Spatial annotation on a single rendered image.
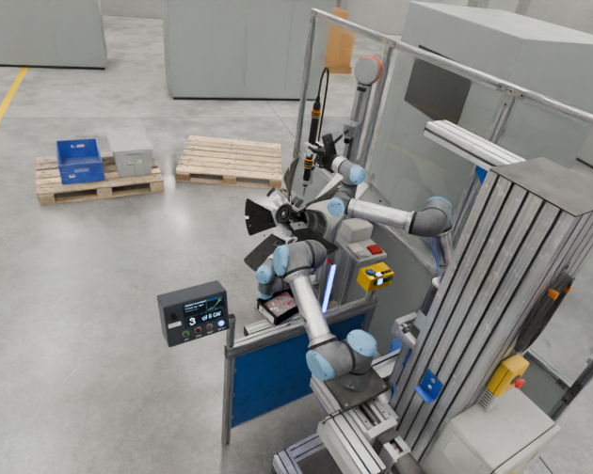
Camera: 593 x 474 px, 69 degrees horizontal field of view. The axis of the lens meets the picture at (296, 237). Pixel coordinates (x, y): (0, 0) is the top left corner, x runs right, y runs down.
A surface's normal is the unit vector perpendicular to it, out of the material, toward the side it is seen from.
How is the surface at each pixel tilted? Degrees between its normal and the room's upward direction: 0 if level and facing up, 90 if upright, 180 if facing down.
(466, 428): 0
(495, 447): 0
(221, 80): 90
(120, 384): 0
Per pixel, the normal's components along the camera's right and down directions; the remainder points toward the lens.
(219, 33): 0.32, 0.58
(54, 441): 0.12, -0.81
